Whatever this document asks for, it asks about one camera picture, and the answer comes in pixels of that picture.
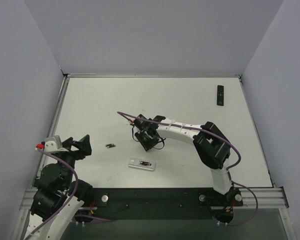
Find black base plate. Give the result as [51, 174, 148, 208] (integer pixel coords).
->
[75, 187, 243, 222]

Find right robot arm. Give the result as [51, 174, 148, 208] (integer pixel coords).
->
[132, 114, 232, 195]

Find orange black AAA battery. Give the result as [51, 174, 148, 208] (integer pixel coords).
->
[105, 143, 116, 148]

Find black remote control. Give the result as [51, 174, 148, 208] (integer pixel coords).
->
[216, 85, 225, 106]

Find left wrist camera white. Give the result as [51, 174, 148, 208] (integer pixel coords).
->
[35, 135, 68, 154]

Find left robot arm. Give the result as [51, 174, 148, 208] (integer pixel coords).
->
[25, 134, 93, 240]

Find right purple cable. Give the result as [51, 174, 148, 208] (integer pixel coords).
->
[116, 111, 260, 226]

